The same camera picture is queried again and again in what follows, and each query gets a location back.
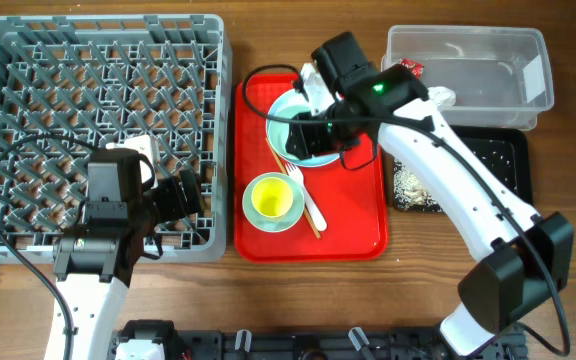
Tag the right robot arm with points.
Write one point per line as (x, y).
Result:
(522, 259)

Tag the red plastic serving tray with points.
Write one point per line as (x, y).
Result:
(352, 202)

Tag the grey plastic dishwasher rack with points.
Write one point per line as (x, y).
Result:
(71, 82)

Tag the small light blue bowl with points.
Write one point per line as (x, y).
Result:
(274, 225)

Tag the rice and food scraps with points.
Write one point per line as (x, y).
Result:
(498, 156)

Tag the white plastic fork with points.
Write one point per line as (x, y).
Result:
(318, 219)

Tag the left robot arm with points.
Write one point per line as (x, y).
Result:
(95, 257)

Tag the red snack wrapper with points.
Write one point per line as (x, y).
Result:
(414, 67)

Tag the yellow cup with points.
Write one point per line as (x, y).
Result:
(272, 197)

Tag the light green bowl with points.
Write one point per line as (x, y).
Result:
(278, 132)

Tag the white tissue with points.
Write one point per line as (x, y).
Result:
(442, 96)

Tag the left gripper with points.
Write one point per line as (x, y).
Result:
(178, 208)

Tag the large light blue plate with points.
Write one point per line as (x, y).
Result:
(287, 105)

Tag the black rectangular tray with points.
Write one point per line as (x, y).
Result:
(516, 137)

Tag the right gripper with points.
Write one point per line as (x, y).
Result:
(308, 144)

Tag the clear plastic waste bin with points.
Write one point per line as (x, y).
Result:
(501, 76)

